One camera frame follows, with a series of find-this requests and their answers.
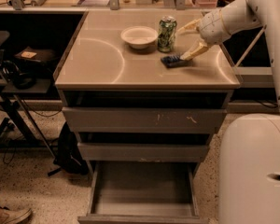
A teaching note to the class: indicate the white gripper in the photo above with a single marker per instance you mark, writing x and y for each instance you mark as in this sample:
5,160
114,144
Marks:
211,26

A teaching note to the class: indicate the dark blue rxbar wrapper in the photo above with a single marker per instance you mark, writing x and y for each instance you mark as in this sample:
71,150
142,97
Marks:
174,61

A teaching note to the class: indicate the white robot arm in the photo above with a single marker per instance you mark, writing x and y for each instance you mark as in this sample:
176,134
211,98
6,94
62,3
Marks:
249,163

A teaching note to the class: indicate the grey drawer cabinet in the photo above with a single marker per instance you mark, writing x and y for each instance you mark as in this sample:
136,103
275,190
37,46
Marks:
102,71

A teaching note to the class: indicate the top drawer front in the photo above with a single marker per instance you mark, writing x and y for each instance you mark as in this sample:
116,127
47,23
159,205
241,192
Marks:
143,120

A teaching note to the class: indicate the middle drawer front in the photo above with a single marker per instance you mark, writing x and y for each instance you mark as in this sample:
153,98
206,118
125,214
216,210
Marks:
142,152

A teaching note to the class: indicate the open bottom drawer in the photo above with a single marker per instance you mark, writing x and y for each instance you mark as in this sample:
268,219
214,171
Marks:
129,192

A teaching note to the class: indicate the green soda can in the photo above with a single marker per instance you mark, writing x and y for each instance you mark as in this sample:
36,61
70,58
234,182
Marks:
166,34

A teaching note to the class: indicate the white bowl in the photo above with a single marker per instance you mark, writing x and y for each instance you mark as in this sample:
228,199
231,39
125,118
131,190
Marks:
139,37

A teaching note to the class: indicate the stick with white tip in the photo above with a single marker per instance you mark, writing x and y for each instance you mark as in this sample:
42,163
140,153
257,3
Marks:
251,45

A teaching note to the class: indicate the black box with label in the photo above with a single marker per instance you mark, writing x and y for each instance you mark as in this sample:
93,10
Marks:
41,56

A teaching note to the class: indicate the black backpack on floor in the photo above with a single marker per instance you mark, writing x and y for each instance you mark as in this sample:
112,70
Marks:
68,157

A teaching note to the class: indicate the black headphones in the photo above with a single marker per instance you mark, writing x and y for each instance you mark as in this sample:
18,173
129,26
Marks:
21,80

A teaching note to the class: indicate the black tripod stand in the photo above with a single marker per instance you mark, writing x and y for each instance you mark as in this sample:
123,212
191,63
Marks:
14,115

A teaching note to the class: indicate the brown shoe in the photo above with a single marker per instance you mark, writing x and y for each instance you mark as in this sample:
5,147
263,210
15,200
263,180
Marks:
14,217

